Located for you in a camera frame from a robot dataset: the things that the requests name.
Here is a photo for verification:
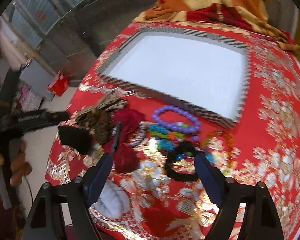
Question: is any red box on floor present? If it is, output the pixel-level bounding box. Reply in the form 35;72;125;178
47;72;69;96

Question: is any rainbow translucent bead bracelet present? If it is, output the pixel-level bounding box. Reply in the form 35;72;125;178
202;129;237;168

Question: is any orange red patterned blanket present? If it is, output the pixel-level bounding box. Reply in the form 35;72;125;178
135;0;300;51

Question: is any person's left hand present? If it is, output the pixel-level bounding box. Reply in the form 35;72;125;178
0;140;32;186

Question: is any striped white tray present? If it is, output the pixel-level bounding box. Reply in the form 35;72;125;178
97;27;250;128

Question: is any black bead bracelet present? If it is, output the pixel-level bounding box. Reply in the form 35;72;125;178
163;141;203;183

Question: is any red floral tablecloth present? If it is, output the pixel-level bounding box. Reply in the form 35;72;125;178
45;22;300;239

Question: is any red velvet bow clip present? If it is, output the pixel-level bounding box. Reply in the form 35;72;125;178
103;108;145;173

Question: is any turquoise green bead bracelet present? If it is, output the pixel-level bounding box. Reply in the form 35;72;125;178
147;122;191;152

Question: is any purple bead bracelet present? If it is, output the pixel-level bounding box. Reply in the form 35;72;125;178
152;105;202;136

